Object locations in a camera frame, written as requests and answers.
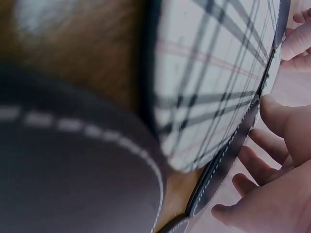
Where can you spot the person's right hand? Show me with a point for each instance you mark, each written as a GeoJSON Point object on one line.
{"type": "Point", "coordinates": [281, 194]}

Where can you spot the person's left hand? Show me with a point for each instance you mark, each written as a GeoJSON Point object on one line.
{"type": "Point", "coordinates": [297, 43]}

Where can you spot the person's right thumb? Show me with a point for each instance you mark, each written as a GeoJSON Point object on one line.
{"type": "Point", "coordinates": [286, 123]}

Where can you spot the person's left fingers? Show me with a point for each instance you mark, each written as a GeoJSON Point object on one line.
{"type": "Point", "coordinates": [297, 43]}

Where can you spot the plaid bag with brown trim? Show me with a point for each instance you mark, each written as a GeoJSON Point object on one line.
{"type": "Point", "coordinates": [209, 80]}

